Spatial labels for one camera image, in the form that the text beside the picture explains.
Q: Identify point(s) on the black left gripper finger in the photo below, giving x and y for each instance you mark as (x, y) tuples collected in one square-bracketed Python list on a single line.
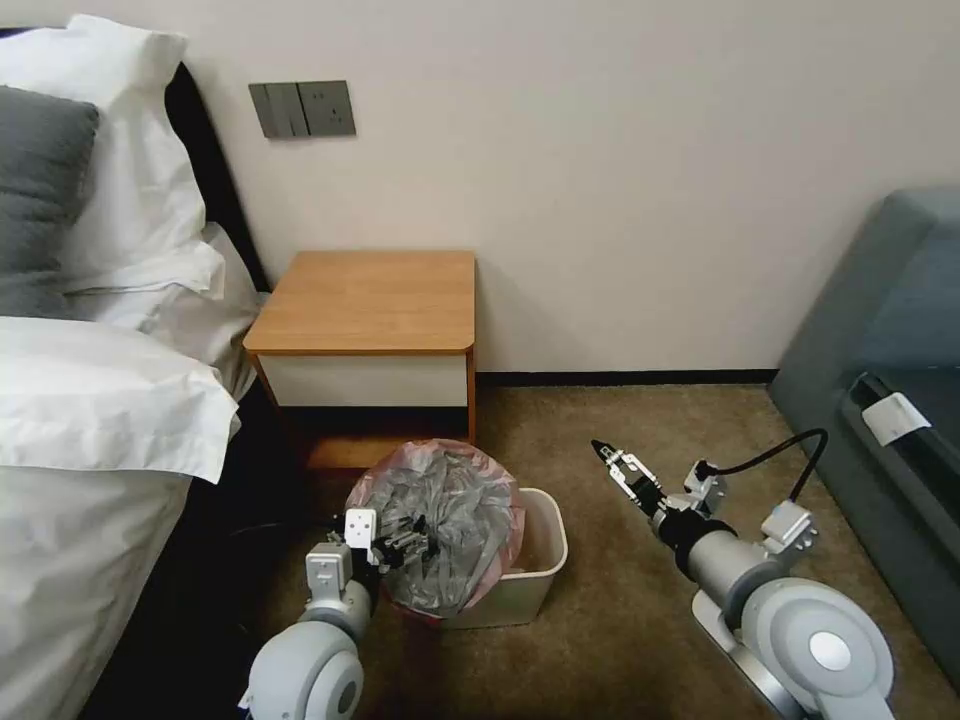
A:
[(412, 556), (411, 539)]

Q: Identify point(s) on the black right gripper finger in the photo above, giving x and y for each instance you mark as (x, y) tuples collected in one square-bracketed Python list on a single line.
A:
[(626, 460), (609, 465)]

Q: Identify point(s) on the grey plastic bag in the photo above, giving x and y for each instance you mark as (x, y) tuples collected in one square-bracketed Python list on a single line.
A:
[(457, 510)]

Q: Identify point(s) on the pink translucent garbage bag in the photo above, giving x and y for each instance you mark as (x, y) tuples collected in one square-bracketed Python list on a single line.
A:
[(502, 487)]

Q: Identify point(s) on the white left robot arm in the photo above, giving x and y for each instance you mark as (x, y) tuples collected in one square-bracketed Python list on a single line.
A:
[(315, 660)]

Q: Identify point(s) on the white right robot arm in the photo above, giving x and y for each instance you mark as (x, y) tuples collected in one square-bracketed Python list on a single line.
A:
[(780, 622)]

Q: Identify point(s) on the white rectangular trash can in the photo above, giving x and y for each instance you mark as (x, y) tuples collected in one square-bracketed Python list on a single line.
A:
[(540, 570)]

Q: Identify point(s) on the black baseboard strip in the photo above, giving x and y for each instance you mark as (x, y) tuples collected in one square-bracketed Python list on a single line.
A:
[(630, 377)]

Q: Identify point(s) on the black bed base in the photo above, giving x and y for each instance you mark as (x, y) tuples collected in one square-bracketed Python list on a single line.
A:
[(225, 555)]

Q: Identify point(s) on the wooden nightstand with white drawer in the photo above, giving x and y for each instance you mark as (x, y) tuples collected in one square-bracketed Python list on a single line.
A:
[(371, 307)]

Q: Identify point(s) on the white paper label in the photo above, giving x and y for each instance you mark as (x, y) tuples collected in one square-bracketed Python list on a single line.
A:
[(894, 420)]

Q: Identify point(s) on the flat white pillow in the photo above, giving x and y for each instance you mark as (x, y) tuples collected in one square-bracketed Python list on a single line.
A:
[(217, 315)]

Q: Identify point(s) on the white duvet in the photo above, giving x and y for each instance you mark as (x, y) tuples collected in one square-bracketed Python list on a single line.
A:
[(90, 480)]

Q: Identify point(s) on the grey-blue sofa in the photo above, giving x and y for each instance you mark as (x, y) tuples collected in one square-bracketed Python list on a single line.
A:
[(892, 315)]

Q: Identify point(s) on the black bed headboard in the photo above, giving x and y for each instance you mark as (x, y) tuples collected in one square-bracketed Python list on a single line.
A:
[(217, 165)]

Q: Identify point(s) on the large white pillow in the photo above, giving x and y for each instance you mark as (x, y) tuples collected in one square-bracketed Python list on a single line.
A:
[(142, 165)]

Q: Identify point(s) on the dark grey pillow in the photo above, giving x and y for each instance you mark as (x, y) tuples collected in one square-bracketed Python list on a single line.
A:
[(37, 195)]

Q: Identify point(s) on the grey wall switch panel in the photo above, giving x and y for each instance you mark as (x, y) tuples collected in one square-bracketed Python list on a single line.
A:
[(301, 109)]

